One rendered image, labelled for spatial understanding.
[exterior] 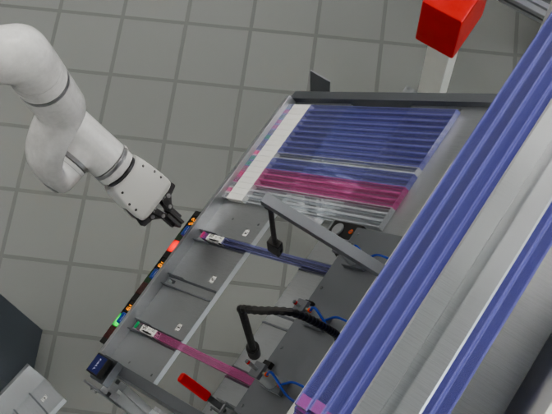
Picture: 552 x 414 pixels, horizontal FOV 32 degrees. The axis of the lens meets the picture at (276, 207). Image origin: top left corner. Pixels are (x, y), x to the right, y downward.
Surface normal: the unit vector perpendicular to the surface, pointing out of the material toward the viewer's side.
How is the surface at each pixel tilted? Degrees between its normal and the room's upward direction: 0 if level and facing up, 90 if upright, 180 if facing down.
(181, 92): 0
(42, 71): 86
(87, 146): 45
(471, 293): 0
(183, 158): 0
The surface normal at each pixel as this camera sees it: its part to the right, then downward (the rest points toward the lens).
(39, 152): -0.49, 0.37
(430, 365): -0.04, -0.34
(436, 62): -0.56, 0.78
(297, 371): -0.62, -0.61
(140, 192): 0.55, 0.15
